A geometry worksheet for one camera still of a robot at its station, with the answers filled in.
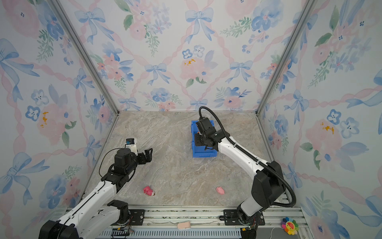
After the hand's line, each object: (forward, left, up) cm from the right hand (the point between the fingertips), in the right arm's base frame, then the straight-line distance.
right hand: (198, 137), depth 85 cm
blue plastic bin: (0, 0, -16) cm, 16 cm away
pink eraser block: (-41, +7, -16) cm, 44 cm away
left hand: (-6, +30, -3) cm, 31 cm away
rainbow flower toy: (-40, -44, -15) cm, 61 cm away
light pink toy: (-24, -12, -15) cm, 31 cm away
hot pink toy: (-26, +27, -14) cm, 40 cm away
